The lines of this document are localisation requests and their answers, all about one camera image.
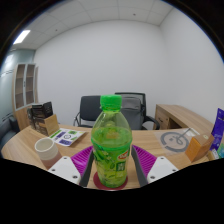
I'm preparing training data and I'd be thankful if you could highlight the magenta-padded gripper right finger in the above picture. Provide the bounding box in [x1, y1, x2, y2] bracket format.
[130, 144, 179, 188]

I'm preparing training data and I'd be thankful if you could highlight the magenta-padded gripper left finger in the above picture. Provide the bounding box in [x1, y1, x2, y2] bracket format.
[47, 145, 96, 188]

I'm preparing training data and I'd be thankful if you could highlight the green drink bottle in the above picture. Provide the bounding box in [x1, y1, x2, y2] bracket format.
[90, 94, 133, 189]

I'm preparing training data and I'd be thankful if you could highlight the white and brown ribbed mug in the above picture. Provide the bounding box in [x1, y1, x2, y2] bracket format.
[34, 137, 63, 170]

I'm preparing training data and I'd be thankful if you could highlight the white sticker sheet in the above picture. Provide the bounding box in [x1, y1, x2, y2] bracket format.
[47, 128, 87, 148]

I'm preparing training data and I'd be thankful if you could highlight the orange box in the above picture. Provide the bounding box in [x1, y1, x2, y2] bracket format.
[184, 133, 216, 163]

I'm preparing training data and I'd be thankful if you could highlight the brown and black carton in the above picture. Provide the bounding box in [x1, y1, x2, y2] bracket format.
[34, 114, 60, 137]

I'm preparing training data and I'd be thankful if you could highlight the wooden side desk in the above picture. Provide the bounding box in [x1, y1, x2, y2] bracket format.
[153, 103, 214, 134]

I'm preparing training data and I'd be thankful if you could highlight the grey mesh office chair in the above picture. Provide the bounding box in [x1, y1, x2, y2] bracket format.
[114, 92, 161, 131]

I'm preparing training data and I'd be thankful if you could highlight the black printed carton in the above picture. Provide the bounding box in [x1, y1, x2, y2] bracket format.
[31, 101, 54, 120]
[26, 107, 37, 130]

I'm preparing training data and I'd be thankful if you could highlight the black office chair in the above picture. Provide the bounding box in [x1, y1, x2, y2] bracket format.
[73, 95, 103, 128]

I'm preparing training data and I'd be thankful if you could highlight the dark armchair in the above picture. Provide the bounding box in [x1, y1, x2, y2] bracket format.
[0, 114, 19, 148]

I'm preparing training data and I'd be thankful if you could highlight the purple pouch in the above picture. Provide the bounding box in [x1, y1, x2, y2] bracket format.
[209, 107, 224, 151]

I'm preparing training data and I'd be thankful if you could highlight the wooden shelf unit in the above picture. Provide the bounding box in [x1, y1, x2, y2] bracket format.
[11, 63, 39, 131]

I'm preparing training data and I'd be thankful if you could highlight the ceiling light panel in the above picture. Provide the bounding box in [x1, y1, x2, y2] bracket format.
[12, 29, 32, 46]

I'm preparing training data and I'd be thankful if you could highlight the clear sheet with grey ring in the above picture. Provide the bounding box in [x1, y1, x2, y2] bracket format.
[159, 128, 200, 154]

